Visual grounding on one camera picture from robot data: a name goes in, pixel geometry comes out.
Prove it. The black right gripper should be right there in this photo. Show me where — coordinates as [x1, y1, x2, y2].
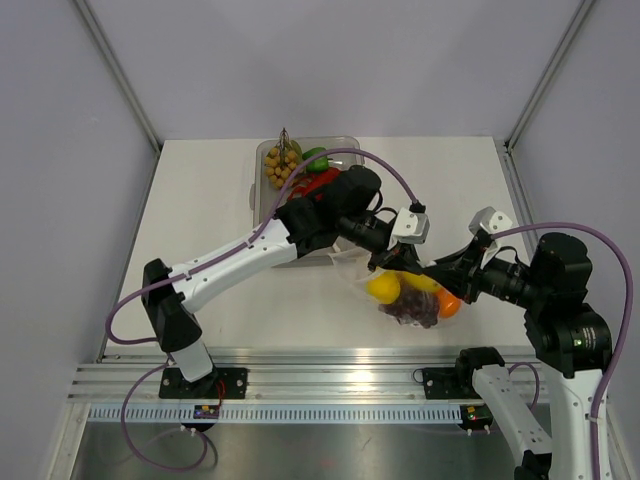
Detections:
[424, 234, 549, 308]

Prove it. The yellow lemon toy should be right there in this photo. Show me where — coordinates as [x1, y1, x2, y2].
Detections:
[401, 272, 442, 293]
[366, 273, 401, 304]

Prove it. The orange fruit toy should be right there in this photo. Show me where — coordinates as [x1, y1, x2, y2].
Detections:
[436, 288, 461, 319]

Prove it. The clear dotted zip top bag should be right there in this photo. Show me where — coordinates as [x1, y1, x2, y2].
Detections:
[329, 248, 462, 329]

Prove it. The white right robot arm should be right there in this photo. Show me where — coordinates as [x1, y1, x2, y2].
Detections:
[421, 232, 612, 479]

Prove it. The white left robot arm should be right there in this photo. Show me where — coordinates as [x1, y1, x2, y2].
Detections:
[142, 165, 429, 398]

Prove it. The clear plastic food tray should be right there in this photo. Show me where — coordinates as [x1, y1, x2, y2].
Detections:
[249, 136, 364, 268]

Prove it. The red lobster toy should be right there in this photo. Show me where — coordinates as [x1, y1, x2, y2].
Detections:
[288, 167, 342, 200]

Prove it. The green bell pepper toy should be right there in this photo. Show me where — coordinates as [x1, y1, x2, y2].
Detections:
[302, 146, 330, 173]

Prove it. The green grape bunch toy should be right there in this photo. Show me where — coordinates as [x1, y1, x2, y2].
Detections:
[263, 128, 304, 190]

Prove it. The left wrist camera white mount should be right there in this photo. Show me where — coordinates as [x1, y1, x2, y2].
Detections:
[389, 208, 430, 246]

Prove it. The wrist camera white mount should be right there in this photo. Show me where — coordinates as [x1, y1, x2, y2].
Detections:
[468, 207, 514, 247]
[389, 208, 430, 246]

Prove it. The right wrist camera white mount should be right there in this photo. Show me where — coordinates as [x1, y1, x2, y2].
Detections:
[468, 207, 514, 247]

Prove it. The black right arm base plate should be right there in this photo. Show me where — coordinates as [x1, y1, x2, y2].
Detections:
[412, 367, 480, 400]

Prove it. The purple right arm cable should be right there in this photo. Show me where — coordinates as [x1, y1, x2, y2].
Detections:
[487, 222, 630, 480]

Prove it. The aluminium mounting rail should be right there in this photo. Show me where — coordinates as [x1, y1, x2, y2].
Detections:
[67, 347, 611, 405]

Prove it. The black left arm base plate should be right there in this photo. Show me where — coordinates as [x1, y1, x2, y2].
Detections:
[158, 367, 248, 400]

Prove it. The right aluminium frame post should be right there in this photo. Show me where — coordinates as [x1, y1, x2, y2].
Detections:
[504, 0, 598, 155]

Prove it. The aluminium frame post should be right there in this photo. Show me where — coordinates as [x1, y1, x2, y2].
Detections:
[70, 0, 163, 158]
[504, 0, 598, 155]

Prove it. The white slotted cable duct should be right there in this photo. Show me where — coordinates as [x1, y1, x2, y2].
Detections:
[88, 403, 462, 425]

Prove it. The left aluminium frame post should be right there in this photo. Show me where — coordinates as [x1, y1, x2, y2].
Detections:
[70, 0, 163, 158]

